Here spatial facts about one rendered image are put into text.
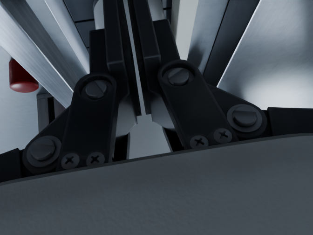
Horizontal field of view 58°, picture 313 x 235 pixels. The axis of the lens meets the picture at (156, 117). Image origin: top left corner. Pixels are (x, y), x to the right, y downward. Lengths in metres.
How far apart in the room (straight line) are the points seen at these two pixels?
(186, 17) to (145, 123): 0.07
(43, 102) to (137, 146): 0.34
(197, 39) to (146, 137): 0.25
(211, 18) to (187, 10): 0.17
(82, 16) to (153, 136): 0.12
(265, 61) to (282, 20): 0.09
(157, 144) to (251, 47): 0.21
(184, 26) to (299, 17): 0.15
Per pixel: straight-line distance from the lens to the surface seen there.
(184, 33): 0.21
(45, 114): 0.48
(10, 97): 0.51
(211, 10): 0.35
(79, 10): 0.23
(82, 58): 0.29
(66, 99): 0.16
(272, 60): 0.39
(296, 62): 0.42
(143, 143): 0.16
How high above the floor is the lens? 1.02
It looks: 16 degrees down
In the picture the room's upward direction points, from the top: 170 degrees clockwise
